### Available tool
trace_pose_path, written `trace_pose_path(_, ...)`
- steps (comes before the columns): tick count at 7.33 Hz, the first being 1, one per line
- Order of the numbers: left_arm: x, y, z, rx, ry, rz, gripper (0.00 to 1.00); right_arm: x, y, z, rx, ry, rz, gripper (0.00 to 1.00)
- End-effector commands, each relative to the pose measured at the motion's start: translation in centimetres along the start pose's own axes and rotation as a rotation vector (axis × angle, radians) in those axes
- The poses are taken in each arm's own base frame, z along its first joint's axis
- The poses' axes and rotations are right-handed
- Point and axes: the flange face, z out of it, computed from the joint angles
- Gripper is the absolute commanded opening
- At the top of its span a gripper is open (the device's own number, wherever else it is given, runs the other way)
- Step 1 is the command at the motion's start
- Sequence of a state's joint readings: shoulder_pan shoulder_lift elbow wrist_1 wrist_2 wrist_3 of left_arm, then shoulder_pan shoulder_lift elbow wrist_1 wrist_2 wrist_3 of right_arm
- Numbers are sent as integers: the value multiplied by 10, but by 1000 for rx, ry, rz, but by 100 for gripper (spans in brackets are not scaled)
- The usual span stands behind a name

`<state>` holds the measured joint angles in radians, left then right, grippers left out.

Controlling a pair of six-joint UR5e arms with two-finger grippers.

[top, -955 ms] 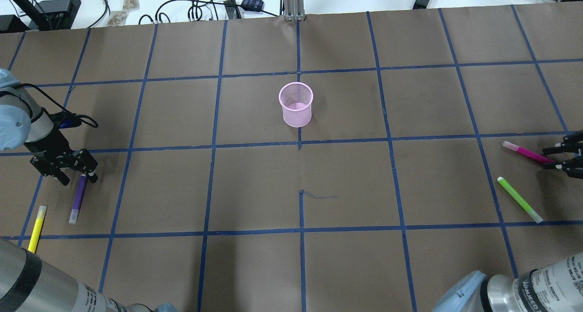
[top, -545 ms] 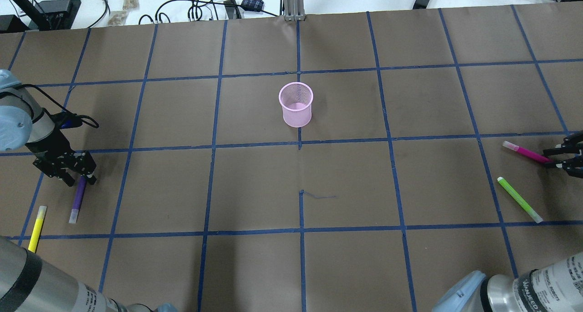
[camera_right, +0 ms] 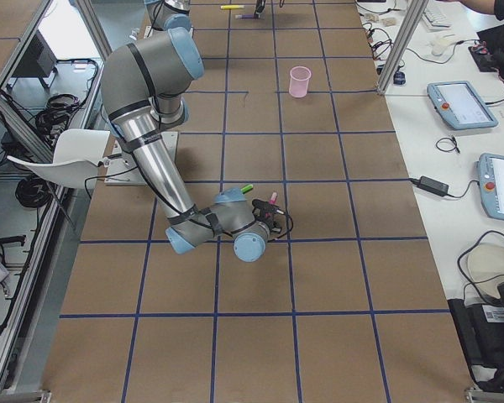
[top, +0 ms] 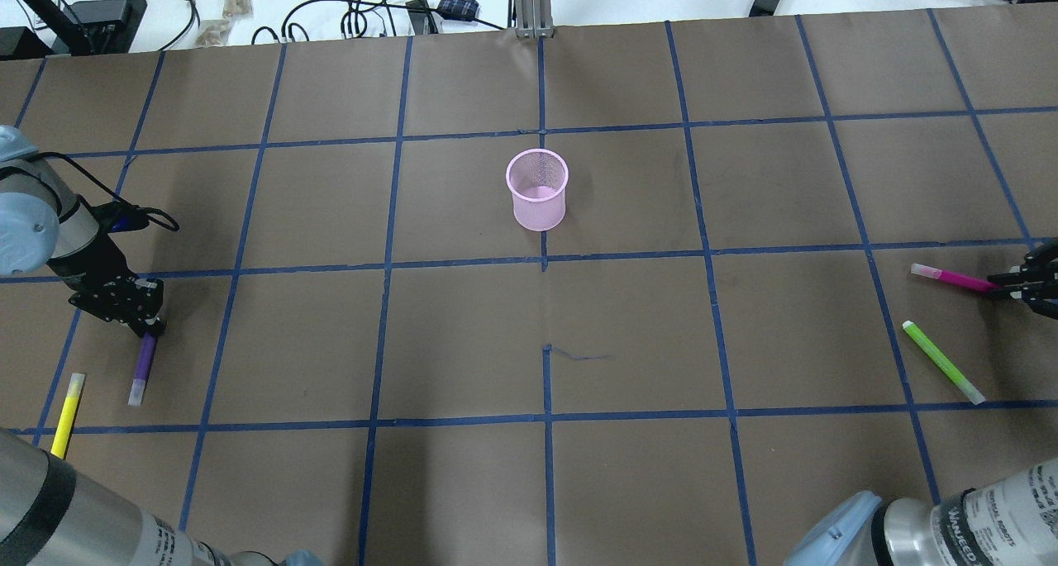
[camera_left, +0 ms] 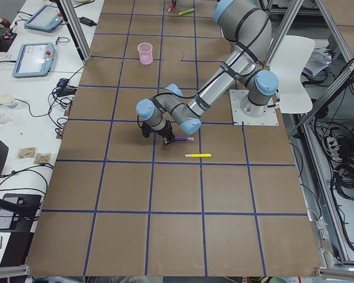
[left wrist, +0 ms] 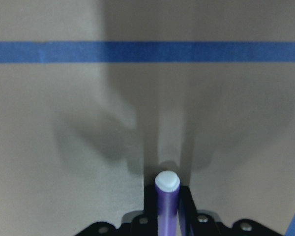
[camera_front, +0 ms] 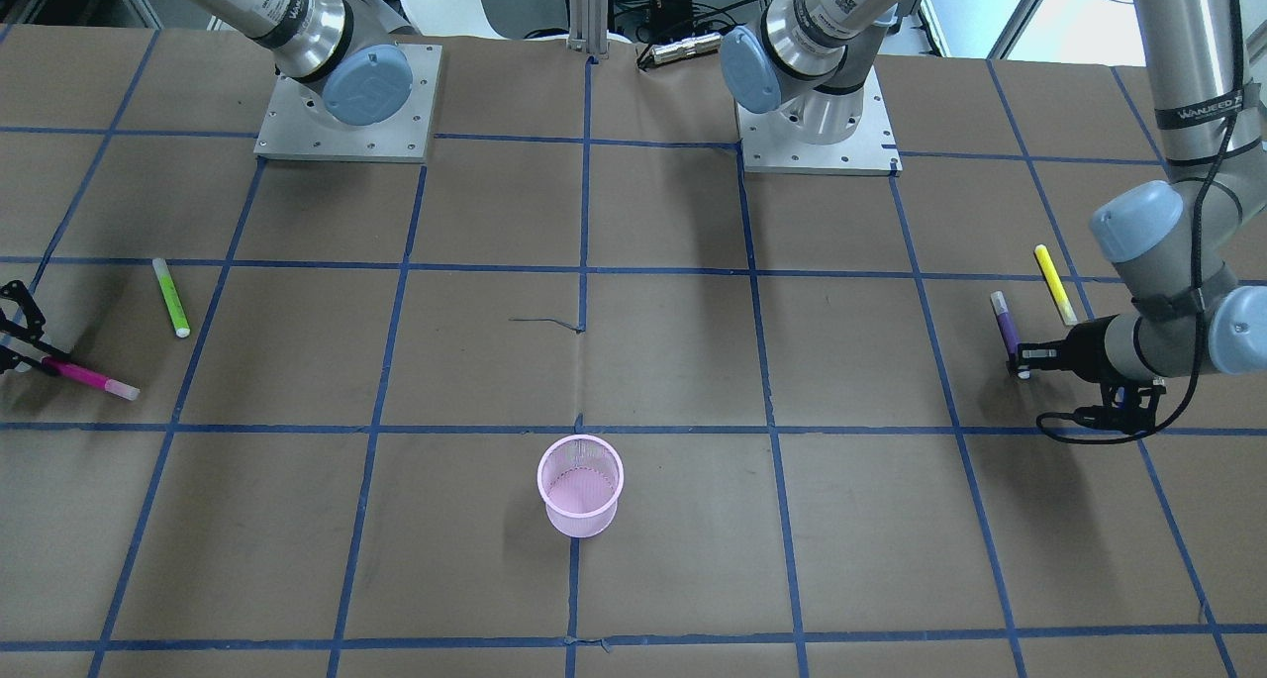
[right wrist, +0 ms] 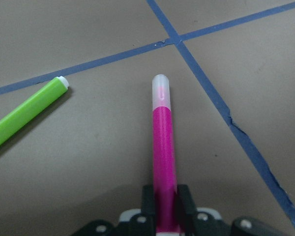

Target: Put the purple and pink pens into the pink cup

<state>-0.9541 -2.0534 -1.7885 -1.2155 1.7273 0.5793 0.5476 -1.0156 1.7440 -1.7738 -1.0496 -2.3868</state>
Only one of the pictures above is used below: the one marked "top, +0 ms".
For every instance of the pink mesh cup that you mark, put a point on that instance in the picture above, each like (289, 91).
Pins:
(537, 180)

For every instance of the aluminium frame post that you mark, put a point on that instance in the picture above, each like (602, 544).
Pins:
(532, 18)

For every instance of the purple highlighter pen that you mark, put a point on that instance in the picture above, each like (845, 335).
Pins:
(144, 363)

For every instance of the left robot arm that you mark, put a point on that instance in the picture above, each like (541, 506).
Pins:
(44, 222)

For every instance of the pink highlighter pen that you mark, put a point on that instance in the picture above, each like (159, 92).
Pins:
(953, 278)

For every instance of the blue plaid pouch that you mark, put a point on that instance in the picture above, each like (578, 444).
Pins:
(458, 10)

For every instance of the yellow highlighter pen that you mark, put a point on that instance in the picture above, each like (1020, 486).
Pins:
(68, 413)

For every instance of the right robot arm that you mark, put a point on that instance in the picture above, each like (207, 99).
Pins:
(1012, 522)

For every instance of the green highlighter pen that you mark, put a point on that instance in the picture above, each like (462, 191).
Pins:
(943, 363)

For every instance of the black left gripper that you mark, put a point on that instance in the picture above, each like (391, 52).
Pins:
(97, 260)

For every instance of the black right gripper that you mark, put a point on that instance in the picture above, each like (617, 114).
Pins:
(1038, 282)

